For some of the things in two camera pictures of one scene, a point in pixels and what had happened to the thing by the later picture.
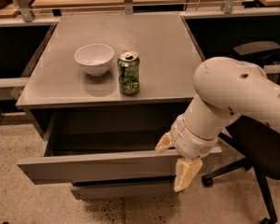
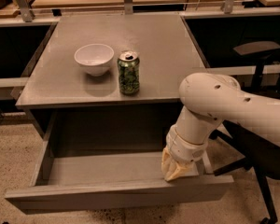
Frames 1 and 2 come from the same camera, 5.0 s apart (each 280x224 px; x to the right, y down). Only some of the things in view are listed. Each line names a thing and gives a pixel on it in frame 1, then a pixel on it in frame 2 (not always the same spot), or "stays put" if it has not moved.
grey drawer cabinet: [103, 90] stays put
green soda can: [129, 74] stays put
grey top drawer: [105, 147] -> [82, 180]
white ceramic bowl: [95, 58] stays put
